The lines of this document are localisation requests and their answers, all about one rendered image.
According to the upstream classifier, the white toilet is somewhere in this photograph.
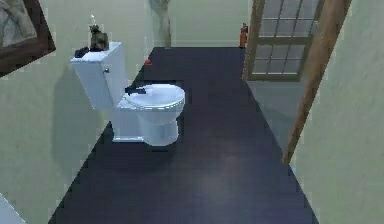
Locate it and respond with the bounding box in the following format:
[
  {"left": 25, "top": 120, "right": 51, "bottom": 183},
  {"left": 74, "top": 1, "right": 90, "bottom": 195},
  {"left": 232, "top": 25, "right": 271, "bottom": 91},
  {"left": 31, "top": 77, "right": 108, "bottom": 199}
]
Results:
[{"left": 69, "top": 41, "right": 186, "bottom": 147}]

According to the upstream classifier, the black object on toilet seat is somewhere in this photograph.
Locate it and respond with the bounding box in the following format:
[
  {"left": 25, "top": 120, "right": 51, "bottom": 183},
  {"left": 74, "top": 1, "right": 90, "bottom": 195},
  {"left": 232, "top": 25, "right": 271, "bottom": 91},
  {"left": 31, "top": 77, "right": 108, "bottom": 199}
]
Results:
[{"left": 124, "top": 85, "right": 147, "bottom": 96}]

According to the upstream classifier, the red plunger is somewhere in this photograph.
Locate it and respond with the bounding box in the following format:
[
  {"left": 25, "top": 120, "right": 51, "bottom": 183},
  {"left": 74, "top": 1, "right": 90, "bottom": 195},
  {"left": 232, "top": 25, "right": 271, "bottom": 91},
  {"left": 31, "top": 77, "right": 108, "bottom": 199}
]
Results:
[{"left": 143, "top": 35, "right": 153, "bottom": 67}]

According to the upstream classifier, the red bottle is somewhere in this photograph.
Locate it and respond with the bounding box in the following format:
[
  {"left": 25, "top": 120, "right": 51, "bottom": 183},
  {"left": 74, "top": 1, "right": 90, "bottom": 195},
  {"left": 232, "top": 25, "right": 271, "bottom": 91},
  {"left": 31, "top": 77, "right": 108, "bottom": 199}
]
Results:
[{"left": 238, "top": 22, "right": 249, "bottom": 49}]

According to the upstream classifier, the wooden glass pane door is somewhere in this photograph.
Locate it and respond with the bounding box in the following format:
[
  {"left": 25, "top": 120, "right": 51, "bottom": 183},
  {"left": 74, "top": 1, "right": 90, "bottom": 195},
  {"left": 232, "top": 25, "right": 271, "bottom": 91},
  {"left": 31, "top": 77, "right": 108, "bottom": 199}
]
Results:
[{"left": 242, "top": 0, "right": 326, "bottom": 82}]

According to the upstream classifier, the brown spiky plant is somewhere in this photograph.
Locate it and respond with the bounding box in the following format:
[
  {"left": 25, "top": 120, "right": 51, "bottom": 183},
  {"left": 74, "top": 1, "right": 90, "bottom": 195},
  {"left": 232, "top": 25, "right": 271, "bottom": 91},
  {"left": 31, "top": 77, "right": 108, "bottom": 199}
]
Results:
[{"left": 88, "top": 23, "right": 110, "bottom": 52}]

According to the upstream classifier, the brown framed wall picture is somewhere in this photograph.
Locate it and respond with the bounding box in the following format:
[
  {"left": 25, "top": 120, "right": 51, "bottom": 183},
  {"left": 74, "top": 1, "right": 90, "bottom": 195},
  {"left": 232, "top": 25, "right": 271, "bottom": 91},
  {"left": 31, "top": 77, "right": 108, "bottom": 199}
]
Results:
[{"left": 0, "top": 0, "right": 57, "bottom": 78}]

